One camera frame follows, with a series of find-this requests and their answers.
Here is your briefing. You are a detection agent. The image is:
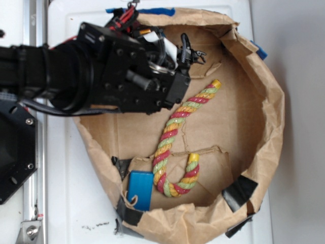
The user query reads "multicolour twisted rope toy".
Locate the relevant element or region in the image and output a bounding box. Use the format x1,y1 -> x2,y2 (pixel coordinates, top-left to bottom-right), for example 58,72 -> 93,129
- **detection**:
152,79 -> 221,197

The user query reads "blue rectangular block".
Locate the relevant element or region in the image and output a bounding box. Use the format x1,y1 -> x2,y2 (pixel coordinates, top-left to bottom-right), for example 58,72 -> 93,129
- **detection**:
127,170 -> 154,211

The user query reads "grey braided cable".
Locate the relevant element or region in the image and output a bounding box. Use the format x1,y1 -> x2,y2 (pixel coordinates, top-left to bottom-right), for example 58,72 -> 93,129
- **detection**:
0,93 -> 120,116

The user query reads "brown paper bag bin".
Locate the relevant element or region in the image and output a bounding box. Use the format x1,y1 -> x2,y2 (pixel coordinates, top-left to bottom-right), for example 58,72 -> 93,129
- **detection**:
75,8 -> 284,243

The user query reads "aluminium extrusion rail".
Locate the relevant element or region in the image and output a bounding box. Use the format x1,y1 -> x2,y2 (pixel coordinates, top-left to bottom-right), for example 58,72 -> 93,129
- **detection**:
16,0 -> 49,243

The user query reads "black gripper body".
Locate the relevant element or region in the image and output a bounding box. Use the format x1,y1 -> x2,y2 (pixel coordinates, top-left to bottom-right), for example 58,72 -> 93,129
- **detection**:
77,22 -> 206,114

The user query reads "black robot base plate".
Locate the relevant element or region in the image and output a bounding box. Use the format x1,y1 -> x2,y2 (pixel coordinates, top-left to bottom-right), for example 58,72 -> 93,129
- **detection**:
1,100 -> 37,205

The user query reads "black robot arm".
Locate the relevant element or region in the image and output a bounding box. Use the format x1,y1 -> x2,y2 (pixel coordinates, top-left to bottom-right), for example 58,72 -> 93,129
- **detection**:
1,22 -> 205,116

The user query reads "metal corner bracket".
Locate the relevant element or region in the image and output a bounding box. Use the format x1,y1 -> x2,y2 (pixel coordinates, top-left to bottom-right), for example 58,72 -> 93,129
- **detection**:
15,220 -> 43,244

